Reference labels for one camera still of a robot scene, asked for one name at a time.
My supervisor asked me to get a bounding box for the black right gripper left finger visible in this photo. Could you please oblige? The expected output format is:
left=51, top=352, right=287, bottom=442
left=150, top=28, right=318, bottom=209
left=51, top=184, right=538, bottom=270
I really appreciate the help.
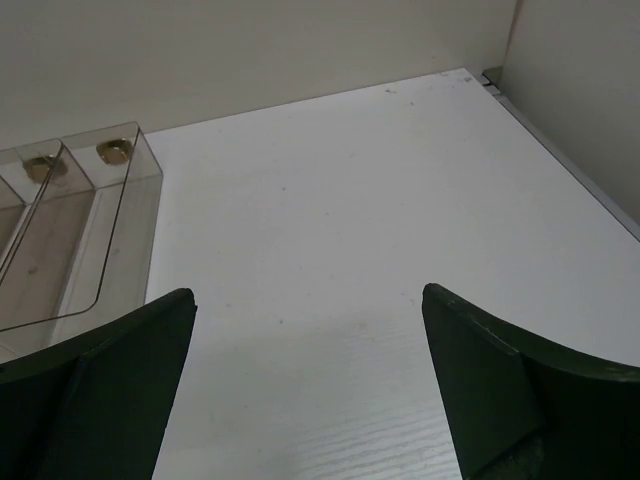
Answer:
left=1, top=288, right=197, bottom=479

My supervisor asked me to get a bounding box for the clear bin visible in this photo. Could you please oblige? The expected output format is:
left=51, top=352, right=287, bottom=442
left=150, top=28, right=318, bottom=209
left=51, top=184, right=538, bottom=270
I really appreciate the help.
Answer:
left=1, top=139, right=62, bottom=276
left=1, top=122, right=163, bottom=362

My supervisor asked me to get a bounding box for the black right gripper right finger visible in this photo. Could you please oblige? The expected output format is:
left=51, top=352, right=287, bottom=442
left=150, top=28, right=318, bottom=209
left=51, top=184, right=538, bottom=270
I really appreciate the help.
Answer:
left=422, top=283, right=639, bottom=479

